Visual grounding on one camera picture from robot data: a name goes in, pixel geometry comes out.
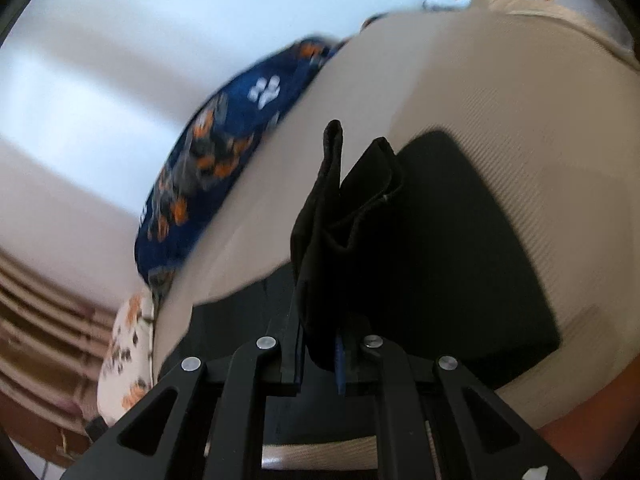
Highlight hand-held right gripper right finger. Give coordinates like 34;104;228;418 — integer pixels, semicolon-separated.
334;320;587;480

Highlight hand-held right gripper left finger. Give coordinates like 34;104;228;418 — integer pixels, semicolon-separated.
60;290;304;480

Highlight black pants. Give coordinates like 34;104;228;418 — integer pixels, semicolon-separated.
155;120;562;446

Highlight white floral pillow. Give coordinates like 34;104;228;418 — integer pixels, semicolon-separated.
97;287;157;427

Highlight blue dog print blanket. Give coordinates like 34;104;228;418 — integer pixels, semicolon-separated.
135;14;391;292

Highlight beige woven bed mat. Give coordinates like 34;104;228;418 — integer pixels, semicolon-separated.
150;0;640;472

